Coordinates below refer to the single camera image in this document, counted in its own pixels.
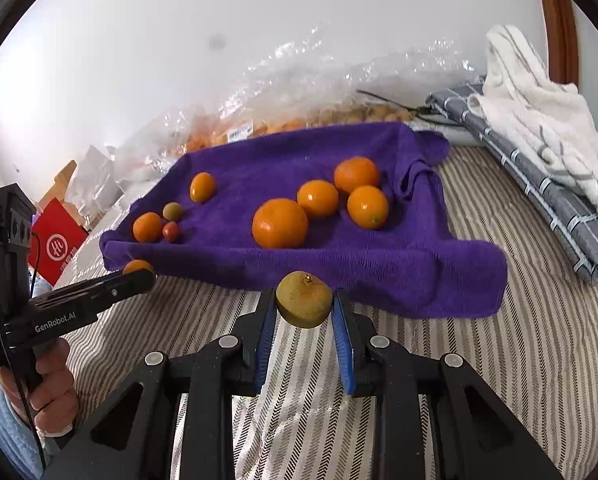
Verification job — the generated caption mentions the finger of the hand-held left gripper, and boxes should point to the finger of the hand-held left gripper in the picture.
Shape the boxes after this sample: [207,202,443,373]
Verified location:
[28,268,156,313]

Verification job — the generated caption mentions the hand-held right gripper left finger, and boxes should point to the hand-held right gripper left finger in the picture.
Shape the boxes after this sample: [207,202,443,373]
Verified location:
[41,287,279,480]

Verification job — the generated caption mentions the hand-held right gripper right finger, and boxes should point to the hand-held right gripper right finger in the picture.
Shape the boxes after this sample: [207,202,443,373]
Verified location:
[331,289,565,480]

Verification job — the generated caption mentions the green tangerine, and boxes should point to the green tangerine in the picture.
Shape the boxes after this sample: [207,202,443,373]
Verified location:
[275,270,333,329]

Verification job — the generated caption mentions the small orange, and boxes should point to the small orange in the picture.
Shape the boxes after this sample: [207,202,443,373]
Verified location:
[132,212,164,244]
[189,172,217,204]

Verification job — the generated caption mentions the large orange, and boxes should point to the large orange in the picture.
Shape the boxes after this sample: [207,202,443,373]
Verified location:
[252,198,309,250]

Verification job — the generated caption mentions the person's left forearm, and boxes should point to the person's left forearm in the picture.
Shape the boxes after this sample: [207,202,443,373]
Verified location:
[0,375,50,480]

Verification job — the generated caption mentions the person's left hand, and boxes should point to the person's left hand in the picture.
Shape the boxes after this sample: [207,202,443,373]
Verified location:
[0,337,80,436]

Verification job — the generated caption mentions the red box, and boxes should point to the red box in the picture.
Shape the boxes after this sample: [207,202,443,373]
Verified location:
[28,197,88,286]

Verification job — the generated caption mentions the striped bed sheet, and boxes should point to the striped bed sheet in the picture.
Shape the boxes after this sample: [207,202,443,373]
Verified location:
[49,145,598,480]

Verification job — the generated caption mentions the white plastic bags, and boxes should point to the white plastic bags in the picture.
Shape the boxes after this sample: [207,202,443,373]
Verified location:
[71,145,130,211]

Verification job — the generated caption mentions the cardboard box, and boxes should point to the cardboard box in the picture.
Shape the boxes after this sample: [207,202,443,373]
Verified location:
[39,160,77,211]

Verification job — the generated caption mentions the purple towel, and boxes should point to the purple towel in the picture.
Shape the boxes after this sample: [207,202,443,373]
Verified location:
[99,121,509,320]

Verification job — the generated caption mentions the clear plastic bag of oranges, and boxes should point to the clear plastic bag of oranges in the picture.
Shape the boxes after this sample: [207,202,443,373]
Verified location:
[114,105,310,181]

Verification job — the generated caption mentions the clear bag of yellow fruit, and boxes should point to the clear bag of yellow fruit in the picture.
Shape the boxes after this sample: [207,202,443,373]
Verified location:
[244,22,475,126]

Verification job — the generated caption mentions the grey checked cloth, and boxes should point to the grey checked cloth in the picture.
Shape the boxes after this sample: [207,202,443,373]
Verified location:
[425,80,598,286]

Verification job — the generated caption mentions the white striped towel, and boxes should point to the white striped towel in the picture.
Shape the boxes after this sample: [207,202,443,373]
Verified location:
[466,24,598,231]

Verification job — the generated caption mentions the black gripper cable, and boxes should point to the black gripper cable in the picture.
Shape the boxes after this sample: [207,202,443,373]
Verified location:
[0,232,47,471]

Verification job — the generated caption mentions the thin black cable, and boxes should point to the thin black cable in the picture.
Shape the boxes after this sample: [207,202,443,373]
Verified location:
[356,89,432,116]

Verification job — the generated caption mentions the wooden door frame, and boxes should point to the wooden door frame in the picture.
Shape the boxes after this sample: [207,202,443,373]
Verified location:
[529,0,580,86]

